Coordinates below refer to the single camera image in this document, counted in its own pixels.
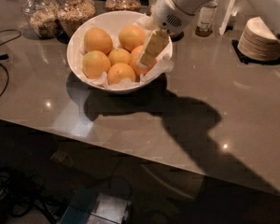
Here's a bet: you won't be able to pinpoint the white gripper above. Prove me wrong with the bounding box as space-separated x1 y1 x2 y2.
136 0 196 68

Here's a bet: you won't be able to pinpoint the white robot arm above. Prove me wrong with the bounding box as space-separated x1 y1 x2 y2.
138 0 280 67

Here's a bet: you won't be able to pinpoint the white paper bowl liner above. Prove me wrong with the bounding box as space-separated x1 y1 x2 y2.
78 13 175 91

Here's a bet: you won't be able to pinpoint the small centre orange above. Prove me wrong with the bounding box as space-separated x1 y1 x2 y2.
108 49 130 65

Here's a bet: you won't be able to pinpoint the white ceramic bowl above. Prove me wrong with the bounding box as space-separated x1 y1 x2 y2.
66 10 174 95

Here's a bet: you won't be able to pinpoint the glass cereal jar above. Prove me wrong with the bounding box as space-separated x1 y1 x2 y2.
105 0 141 11
21 0 63 38
57 0 96 37

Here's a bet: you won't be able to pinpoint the clear glass bottle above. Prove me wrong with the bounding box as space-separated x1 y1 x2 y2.
195 0 218 37

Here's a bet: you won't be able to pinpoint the white sign stand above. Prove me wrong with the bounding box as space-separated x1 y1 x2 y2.
218 0 236 35

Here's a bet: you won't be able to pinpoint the stack of white plates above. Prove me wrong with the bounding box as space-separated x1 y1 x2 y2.
237 17 280 62

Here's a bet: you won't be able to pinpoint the glass cereal jar far left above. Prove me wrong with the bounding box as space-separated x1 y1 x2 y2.
21 0 63 38

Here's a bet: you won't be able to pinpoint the black tray under plates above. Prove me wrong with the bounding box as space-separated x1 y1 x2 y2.
231 40 280 65

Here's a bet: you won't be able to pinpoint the grey box on floor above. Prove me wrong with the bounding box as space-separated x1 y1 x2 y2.
58 189 133 224

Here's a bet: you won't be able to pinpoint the black cable on table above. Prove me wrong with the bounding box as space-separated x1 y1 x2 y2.
0 22 22 105

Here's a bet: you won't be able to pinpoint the black floor cables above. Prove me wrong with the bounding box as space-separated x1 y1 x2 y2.
0 152 66 224

